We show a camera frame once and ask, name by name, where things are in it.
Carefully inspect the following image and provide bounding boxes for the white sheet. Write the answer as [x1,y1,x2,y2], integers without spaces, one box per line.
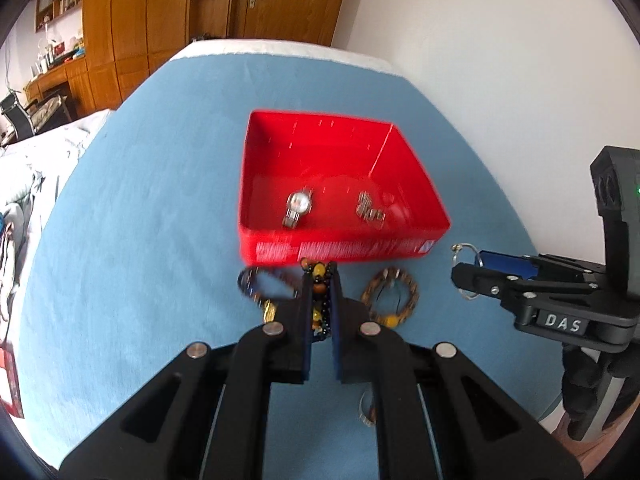
[167,39,401,73]

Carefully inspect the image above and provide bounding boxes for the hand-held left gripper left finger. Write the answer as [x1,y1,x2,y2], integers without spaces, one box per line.
[59,271,315,480]

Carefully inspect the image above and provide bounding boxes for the wooden wardrobe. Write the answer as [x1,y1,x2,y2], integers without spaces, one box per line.
[80,0,251,113]

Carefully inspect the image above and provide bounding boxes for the silver chain charm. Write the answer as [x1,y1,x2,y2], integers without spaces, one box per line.
[355,191,387,228]

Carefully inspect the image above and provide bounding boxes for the person's right hand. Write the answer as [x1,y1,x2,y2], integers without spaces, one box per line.
[561,344,603,423]

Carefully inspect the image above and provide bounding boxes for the black yellow beaded necklace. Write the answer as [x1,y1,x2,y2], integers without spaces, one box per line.
[299,257,337,341]

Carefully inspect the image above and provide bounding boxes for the wooden desk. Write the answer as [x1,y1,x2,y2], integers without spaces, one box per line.
[22,57,91,116]

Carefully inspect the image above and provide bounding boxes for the white bedding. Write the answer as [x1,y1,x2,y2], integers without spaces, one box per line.
[0,109,113,411]

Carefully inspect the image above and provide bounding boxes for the red white flat box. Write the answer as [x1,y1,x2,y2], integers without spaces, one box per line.
[0,342,26,420]

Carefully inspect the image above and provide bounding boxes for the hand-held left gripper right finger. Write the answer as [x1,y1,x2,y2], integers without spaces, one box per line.
[330,261,585,480]

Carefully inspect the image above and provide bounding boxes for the silver bangle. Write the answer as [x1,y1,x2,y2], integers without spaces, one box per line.
[450,243,486,301]
[357,392,377,428]

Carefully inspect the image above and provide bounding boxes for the black office chair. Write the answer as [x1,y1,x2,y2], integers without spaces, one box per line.
[0,92,38,143]

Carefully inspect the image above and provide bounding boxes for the brown beaded bracelet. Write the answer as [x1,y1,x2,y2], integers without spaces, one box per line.
[361,267,420,330]

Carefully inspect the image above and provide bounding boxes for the silver wristwatch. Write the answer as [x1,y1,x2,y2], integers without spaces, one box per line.
[281,188,316,230]

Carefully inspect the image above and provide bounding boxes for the cushioned wooden chair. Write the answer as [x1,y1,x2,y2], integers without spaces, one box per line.
[30,97,71,131]

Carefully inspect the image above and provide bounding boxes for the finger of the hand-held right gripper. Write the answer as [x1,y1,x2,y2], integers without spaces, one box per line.
[479,250,607,282]
[451,264,599,312]

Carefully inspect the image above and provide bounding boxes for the dark beaded bracelet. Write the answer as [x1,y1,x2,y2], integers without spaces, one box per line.
[237,266,301,306]

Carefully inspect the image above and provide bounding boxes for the wooden door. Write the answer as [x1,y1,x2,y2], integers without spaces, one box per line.
[240,0,355,47]

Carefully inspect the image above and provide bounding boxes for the blue cloth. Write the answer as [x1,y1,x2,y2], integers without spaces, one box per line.
[37,52,571,480]

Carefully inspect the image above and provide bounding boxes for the folded white clothes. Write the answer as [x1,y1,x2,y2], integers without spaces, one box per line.
[0,220,18,311]

